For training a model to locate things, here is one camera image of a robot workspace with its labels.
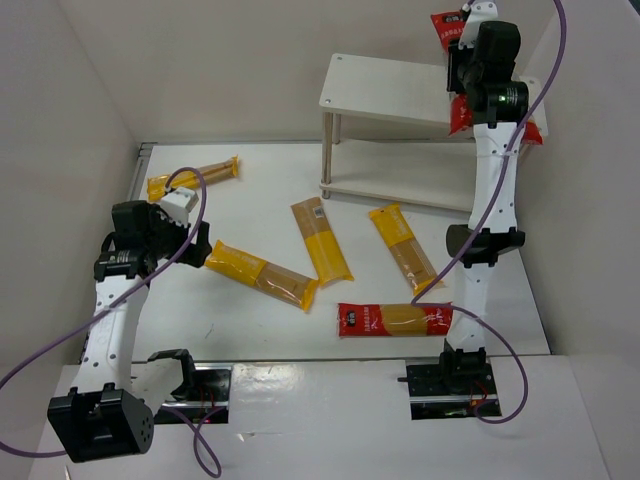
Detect red pasta bag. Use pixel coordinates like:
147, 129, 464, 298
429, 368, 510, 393
337, 303, 453, 338
519, 74, 545, 147
431, 11, 472, 136

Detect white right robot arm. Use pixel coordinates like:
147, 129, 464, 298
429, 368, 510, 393
439, 20, 529, 395

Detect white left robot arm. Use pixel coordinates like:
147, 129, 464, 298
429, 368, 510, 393
47, 188, 211, 463

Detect yellow pasta bag left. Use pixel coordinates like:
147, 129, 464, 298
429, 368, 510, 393
205, 240, 318, 312

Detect thin yellow pasta bag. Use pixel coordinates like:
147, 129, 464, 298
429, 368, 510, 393
147, 156, 240, 203

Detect red pasta bag on shelf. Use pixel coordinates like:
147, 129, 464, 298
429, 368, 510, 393
519, 74, 545, 147

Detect white two-tier shelf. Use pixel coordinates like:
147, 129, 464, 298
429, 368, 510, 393
317, 52, 550, 211

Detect yellow pasta bag centre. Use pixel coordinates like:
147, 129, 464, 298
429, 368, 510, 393
291, 197, 354, 287

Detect yellow pasta bag right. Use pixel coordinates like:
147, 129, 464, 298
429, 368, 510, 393
369, 204, 438, 296

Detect red pasta bag front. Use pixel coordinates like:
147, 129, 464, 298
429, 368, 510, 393
337, 303, 453, 338

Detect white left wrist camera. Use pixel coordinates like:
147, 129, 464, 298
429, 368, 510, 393
158, 187, 199, 228

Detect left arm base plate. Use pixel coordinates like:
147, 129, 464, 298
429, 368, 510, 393
154, 363, 233, 425

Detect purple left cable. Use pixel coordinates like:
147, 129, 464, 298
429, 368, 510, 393
0, 166, 223, 478

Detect purple cable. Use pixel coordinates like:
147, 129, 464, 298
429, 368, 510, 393
410, 0, 568, 424
0, 166, 223, 478

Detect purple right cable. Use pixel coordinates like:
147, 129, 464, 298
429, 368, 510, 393
410, 0, 568, 424

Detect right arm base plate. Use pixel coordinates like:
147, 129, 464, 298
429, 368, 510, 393
397, 362, 501, 420

